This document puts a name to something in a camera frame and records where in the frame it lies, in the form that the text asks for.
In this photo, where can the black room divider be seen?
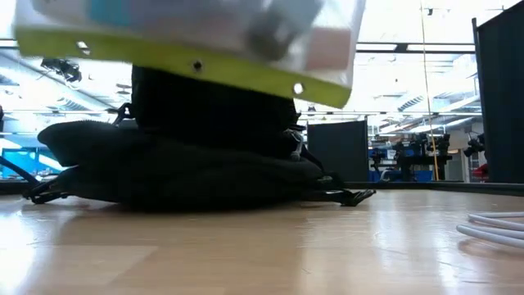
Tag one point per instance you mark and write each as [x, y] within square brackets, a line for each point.
[337, 151]

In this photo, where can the black partition panel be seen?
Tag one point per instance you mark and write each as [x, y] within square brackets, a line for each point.
[503, 102]

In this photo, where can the black backpack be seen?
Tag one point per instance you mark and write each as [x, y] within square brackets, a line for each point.
[184, 176]

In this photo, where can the red object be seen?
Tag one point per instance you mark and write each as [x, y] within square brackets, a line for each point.
[482, 172]

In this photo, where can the yellow pole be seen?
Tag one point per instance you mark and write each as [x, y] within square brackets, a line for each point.
[425, 82]

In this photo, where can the black hanging ceiling fixture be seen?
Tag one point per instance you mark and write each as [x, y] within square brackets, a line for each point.
[61, 67]

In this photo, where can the black robot workstation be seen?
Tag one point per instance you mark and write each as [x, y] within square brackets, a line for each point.
[475, 145]
[417, 157]

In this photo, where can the black aluminium table frame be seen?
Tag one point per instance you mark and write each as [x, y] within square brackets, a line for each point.
[450, 187]

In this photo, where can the clear pouch green edge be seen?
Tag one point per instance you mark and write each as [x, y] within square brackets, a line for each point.
[184, 61]

